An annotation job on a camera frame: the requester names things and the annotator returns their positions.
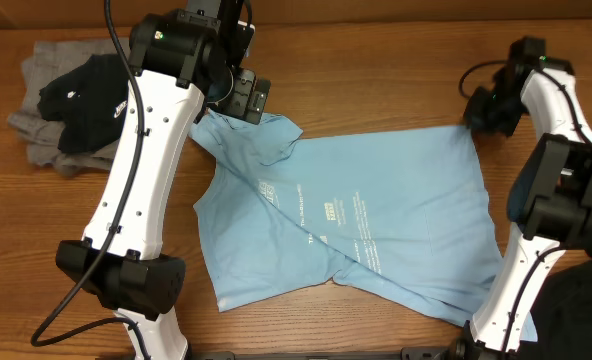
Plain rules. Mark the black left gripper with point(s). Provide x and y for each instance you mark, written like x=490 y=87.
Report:
x=239 y=106

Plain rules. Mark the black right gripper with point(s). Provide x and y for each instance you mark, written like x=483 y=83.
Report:
x=489 y=116

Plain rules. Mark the light blue printed t-shirt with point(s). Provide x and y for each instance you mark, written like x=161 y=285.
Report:
x=403 y=215

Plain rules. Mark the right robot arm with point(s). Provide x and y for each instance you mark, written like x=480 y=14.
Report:
x=550 y=203

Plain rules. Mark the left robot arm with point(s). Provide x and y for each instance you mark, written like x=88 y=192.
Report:
x=179 y=65

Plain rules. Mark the black folded Nike garment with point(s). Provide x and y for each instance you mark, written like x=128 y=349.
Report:
x=90 y=101

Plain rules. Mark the grey folded garment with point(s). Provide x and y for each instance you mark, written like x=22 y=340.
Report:
x=51 y=60

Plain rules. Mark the black garment at right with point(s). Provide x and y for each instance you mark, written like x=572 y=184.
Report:
x=562 y=315

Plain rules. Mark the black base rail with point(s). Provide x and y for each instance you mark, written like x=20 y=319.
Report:
x=316 y=356

